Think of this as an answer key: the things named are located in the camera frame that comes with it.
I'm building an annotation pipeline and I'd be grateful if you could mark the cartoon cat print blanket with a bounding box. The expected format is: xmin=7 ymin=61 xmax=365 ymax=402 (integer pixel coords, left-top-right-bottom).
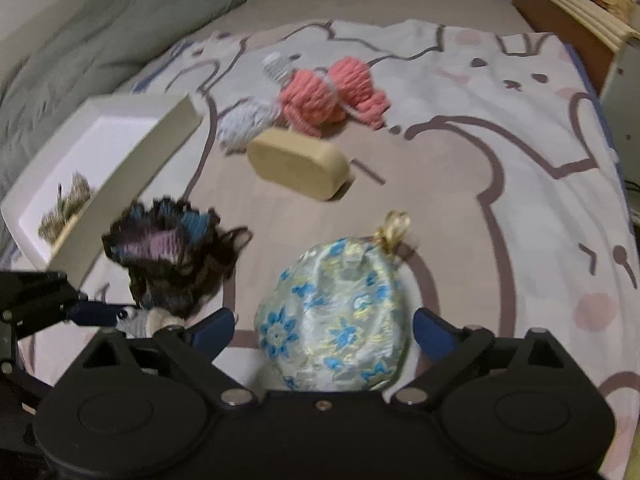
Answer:
xmin=24 ymin=18 xmax=640 ymax=480

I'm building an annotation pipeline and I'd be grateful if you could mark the wooden bed headboard shelf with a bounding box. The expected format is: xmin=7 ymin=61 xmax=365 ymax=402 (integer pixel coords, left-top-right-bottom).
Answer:
xmin=512 ymin=0 xmax=639 ymax=93

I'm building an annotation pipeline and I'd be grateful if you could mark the white grey yarn ball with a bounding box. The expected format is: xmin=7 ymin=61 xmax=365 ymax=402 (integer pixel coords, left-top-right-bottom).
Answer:
xmin=216 ymin=99 xmax=281 ymax=155

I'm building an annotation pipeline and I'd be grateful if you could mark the floral brocade drawstring pouch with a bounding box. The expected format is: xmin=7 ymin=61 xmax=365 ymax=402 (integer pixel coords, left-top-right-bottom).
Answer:
xmin=254 ymin=211 xmax=410 ymax=392

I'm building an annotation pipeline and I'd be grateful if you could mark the gold grey braided rope bundle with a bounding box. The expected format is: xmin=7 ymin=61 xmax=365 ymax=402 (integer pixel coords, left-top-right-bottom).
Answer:
xmin=37 ymin=171 xmax=97 ymax=242

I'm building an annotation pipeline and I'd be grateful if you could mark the oval wooden box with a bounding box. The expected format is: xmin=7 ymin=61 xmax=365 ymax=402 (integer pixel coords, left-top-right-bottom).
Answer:
xmin=246 ymin=128 xmax=355 ymax=202

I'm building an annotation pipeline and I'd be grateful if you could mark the white shallow cardboard box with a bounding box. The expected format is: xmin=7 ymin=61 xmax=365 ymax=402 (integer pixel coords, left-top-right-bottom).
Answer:
xmin=1 ymin=94 xmax=203 ymax=287

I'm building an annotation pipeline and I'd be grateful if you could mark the grey quilted duvet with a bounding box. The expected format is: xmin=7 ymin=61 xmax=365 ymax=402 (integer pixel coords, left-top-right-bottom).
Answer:
xmin=1 ymin=0 xmax=246 ymax=192

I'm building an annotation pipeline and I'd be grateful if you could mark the dark purple blue crochet piece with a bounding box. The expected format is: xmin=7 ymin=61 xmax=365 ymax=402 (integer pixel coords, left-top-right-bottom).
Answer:
xmin=102 ymin=197 xmax=253 ymax=318

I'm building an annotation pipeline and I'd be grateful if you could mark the white side cabinet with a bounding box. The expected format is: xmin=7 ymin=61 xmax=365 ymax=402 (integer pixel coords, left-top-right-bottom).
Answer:
xmin=600 ymin=36 xmax=640 ymax=183

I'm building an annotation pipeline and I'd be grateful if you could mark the pink crochet octopus toy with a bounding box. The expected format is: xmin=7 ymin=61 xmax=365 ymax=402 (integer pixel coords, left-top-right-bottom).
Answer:
xmin=262 ymin=53 xmax=390 ymax=138

